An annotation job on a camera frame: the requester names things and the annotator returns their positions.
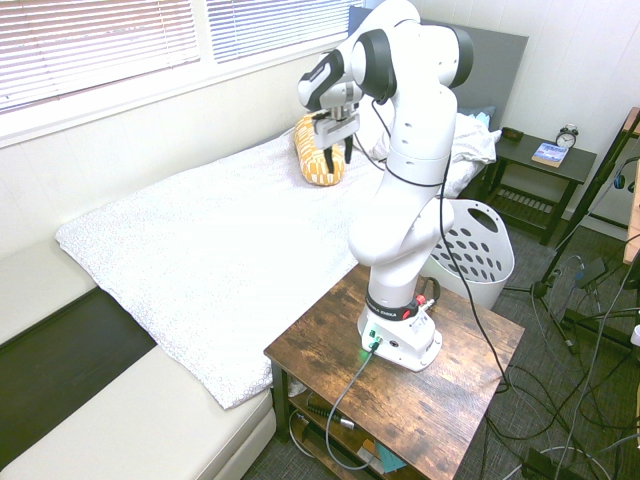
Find white perforated laundry basket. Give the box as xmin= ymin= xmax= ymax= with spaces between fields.
xmin=427 ymin=198 xmax=516 ymax=311

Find black nightstand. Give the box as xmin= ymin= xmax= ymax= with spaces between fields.
xmin=487 ymin=130 xmax=599 ymax=246

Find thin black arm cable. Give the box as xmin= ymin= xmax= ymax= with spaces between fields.
xmin=349 ymin=94 xmax=511 ymax=396

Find grey headboard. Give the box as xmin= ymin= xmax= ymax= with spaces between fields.
xmin=348 ymin=5 xmax=530 ymax=132

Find grey base cable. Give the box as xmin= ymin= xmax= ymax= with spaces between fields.
xmin=324 ymin=344 xmax=381 ymax=471

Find black power brick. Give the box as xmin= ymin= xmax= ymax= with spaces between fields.
xmin=522 ymin=447 xmax=569 ymax=480

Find white dotted duvet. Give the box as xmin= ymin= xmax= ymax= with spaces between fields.
xmin=54 ymin=127 xmax=401 ymax=411

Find blue book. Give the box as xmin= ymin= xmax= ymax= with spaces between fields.
xmin=531 ymin=142 xmax=571 ymax=170

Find rustic wooden side table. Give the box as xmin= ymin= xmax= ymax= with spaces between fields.
xmin=263 ymin=259 xmax=526 ymax=480

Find black camera stand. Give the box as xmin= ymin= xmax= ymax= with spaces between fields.
xmin=502 ymin=107 xmax=640 ymax=356

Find blue pillow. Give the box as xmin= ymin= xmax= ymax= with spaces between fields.
xmin=457 ymin=103 xmax=498 ymax=126

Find white patterned pillow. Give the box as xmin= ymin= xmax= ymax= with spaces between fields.
xmin=357 ymin=107 xmax=504 ymax=199

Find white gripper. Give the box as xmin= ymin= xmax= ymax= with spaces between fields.
xmin=313 ymin=111 xmax=362 ymax=174

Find black alarm clock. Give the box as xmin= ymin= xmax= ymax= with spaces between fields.
xmin=555 ymin=123 xmax=581 ymax=150

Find thick black base cable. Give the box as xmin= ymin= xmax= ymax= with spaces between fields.
xmin=421 ymin=276 xmax=442 ymax=309

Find teal paper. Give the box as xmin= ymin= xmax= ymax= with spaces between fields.
xmin=375 ymin=443 xmax=407 ymax=474

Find blue headphones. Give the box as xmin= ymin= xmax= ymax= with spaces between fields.
xmin=613 ymin=158 xmax=640 ymax=195

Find black power adapter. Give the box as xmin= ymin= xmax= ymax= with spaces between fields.
xmin=574 ymin=257 xmax=610 ymax=290

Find wide white window blind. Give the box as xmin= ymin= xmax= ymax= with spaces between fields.
xmin=0 ymin=0 xmax=201 ymax=115

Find yellow patterned bolster pillow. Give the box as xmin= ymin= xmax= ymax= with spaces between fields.
xmin=292 ymin=113 xmax=347 ymax=189

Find light wooden desk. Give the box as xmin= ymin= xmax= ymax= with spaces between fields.
xmin=622 ymin=107 xmax=640 ymax=266

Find narrow white window blind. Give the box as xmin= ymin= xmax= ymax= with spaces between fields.
xmin=205 ymin=0 xmax=351 ymax=65

